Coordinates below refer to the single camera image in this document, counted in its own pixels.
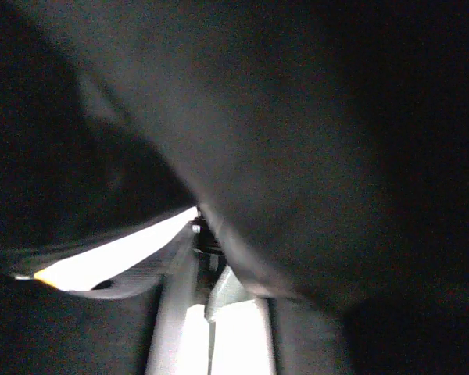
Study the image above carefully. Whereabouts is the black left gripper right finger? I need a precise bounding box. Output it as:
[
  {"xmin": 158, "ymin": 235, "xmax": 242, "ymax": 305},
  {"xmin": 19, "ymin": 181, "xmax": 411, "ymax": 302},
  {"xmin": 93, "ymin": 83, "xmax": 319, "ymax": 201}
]
[{"xmin": 273, "ymin": 298, "xmax": 469, "ymax": 374}]

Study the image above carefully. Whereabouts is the pink folding umbrella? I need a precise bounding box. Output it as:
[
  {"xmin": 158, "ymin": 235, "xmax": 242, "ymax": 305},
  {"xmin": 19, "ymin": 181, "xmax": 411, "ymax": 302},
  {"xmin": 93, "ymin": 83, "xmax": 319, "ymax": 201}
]
[{"xmin": 0, "ymin": 1, "xmax": 469, "ymax": 313}]

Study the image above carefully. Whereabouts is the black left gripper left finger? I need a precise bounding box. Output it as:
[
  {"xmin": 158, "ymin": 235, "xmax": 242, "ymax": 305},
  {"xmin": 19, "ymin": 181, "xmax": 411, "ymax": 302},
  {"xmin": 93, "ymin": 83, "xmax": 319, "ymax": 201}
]
[{"xmin": 0, "ymin": 277, "xmax": 160, "ymax": 374}]

